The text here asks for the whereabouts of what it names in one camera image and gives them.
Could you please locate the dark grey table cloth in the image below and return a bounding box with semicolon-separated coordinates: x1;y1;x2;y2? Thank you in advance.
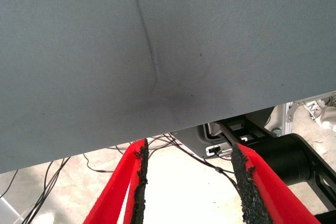
0;0;336;174

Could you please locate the thin black floor cable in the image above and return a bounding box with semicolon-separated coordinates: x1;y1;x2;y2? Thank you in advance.
20;157;71;224
82;153;117;174
0;170;19;199

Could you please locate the black machine frame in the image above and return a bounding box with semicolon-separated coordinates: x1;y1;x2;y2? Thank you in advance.
214;108;336;224

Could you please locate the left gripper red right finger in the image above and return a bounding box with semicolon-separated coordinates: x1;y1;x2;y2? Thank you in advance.
230;143;322;224

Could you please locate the grey plastic housing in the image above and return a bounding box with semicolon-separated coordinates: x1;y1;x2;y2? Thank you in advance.
172;123;237;159

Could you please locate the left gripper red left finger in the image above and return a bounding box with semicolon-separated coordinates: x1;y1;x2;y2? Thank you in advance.
82;137;150;224

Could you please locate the black floor cable with ferrite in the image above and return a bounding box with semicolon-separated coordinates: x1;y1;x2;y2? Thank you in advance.
162;133;239;191

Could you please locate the grey flat panel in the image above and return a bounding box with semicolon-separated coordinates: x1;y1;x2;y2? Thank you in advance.
0;197;21;224

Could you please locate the aluminium frame post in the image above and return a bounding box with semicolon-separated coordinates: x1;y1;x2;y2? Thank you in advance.
282;103;294;136

